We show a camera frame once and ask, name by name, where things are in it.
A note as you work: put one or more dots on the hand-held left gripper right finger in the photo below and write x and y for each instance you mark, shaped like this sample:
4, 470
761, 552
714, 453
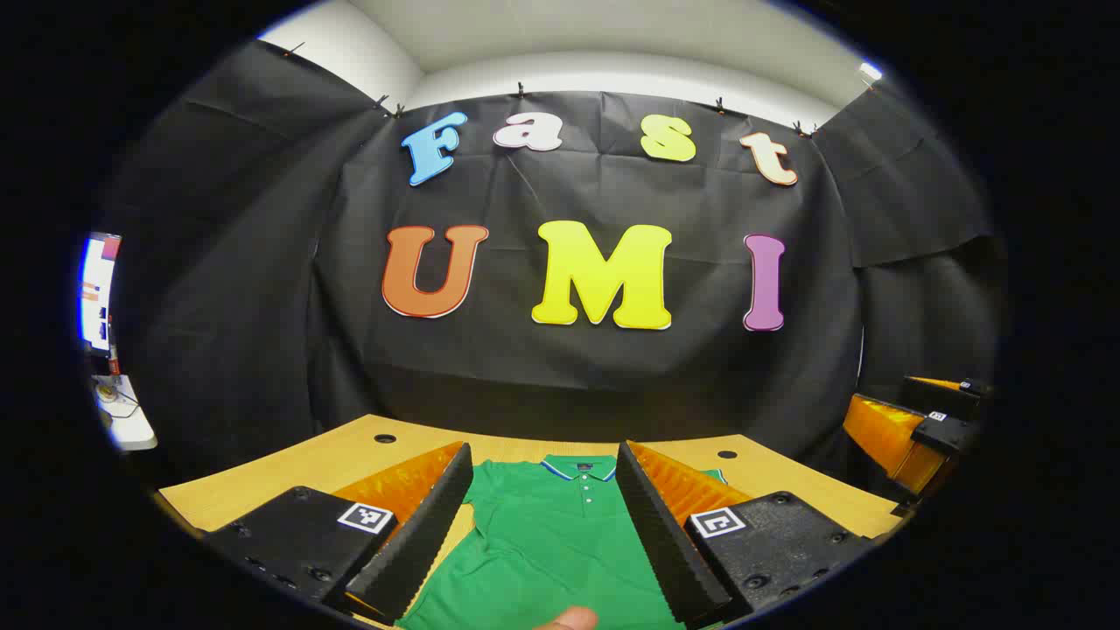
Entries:
674, 551

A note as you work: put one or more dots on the computer monitor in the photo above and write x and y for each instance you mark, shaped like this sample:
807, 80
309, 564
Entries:
94, 289

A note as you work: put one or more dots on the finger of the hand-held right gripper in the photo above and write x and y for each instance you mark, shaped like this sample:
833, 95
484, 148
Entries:
943, 433
941, 395

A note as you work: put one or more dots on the black backdrop cloth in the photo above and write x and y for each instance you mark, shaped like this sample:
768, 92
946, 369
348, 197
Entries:
525, 376

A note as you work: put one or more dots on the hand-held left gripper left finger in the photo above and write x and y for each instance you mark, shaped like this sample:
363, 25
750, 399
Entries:
420, 547

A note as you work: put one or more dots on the white side desk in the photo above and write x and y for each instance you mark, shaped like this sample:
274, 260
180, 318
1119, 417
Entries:
131, 429

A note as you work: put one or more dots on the green T-shirt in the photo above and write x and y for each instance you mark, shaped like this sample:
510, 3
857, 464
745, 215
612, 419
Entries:
560, 542

